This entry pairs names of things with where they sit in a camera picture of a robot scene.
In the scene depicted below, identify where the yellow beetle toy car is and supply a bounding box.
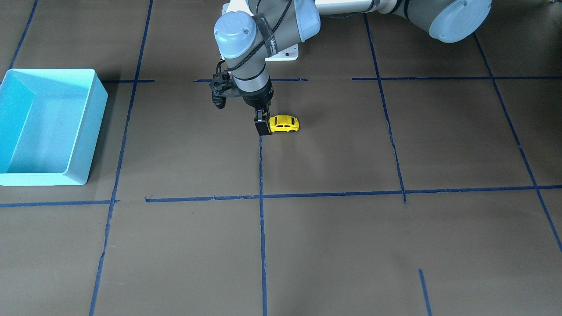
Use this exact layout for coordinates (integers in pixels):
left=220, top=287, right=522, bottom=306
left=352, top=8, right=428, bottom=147
left=269, top=115, right=300, bottom=133

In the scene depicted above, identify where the light blue plastic bin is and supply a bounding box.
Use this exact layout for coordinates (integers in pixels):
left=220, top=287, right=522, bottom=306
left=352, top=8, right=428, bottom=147
left=0, top=68, right=108, bottom=187

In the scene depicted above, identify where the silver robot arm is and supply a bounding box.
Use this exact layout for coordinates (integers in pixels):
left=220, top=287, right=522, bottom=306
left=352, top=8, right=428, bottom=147
left=209, top=0, right=492, bottom=136

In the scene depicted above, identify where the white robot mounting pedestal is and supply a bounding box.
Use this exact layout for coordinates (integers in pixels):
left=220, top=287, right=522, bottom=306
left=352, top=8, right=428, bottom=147
left=222, top=0, right=299, bottom=62

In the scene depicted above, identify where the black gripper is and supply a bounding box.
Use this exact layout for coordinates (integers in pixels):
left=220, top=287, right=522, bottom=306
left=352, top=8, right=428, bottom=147
left=242, top=85, right=274, bottom=136

